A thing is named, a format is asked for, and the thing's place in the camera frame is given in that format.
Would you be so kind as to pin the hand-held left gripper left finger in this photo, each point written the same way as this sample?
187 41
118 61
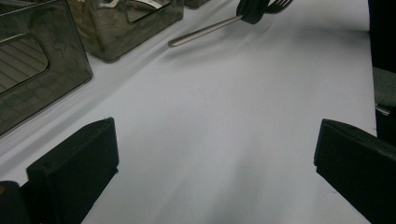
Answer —
74 174

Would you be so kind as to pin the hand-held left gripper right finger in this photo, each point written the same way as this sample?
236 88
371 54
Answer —
361 168

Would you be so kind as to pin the metal fork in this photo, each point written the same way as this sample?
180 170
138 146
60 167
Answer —
202 31

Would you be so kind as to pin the smoky transparent plastic bin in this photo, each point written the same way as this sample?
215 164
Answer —
109 34
59 84

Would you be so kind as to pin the white table cover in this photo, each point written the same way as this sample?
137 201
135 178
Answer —
218 109

